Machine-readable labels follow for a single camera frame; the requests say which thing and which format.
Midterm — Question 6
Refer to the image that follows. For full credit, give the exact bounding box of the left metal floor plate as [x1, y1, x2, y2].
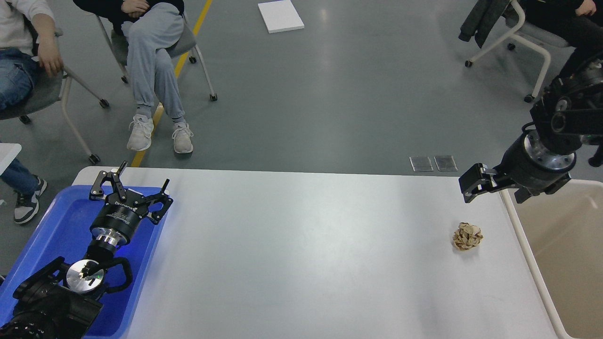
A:
[409, 156, 434, 172]

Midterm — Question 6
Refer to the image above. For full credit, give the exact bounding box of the grey chair middle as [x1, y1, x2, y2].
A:
[96, 15, 218, 101]

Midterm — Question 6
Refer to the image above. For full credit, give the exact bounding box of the grey chair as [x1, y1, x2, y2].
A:
[96, 15, 218, 101]
[0, 66, 110, 165]

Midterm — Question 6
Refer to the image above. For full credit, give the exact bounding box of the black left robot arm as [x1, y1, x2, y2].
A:
[1, 161, 174, 339]

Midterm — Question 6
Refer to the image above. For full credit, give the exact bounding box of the right metal floor plate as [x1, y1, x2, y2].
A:
[433, 156, 458, 172]

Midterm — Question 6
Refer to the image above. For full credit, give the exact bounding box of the white flat box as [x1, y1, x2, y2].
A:
[258, 0, 304, 33]

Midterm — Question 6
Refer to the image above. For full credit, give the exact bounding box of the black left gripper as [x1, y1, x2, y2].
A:
[89, 161, 174, 246]

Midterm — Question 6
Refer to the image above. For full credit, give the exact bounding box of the blue plastic tray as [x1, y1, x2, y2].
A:
[0, 185, 164, 339]

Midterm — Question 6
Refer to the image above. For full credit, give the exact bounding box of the metal floor plate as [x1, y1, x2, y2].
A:
[433, 156, 458, 172]
[409, 156, 434, 172]

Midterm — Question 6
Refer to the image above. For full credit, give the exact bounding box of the white chair right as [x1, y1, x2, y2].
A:
[464, 0, 570, 103]

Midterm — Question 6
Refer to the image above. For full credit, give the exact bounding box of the person in black trousers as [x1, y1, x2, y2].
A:
[523, 0, 603, 79]

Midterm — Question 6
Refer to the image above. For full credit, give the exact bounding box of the person in blue jeans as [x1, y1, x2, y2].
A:
[0, 0, 63, 225]

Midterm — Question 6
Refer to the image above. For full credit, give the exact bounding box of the dark jacket on chair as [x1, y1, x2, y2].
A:
[458, 0, 510, 48]

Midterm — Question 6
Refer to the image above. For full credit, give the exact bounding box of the beige plastic bin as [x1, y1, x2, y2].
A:
[500, 179, 603, 339]

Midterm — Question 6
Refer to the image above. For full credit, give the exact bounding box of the person in grey sweatpants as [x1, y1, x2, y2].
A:
[75, 0, 194, 154]

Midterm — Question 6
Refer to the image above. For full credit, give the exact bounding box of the grey chair left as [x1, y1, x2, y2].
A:
[0, 66, 110, 165]

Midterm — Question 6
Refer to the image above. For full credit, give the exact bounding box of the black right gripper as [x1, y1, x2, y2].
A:
[459, 132, 577, 204]

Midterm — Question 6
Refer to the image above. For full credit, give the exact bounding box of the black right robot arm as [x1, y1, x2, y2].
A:
[459, 58, 603, 203]

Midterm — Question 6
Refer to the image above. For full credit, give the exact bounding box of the white table corner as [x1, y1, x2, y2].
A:
[0, 142, 22, 175]

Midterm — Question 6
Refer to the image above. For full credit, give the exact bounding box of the crumpled brown paper ball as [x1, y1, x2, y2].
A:
[453, 222, 484, 251]

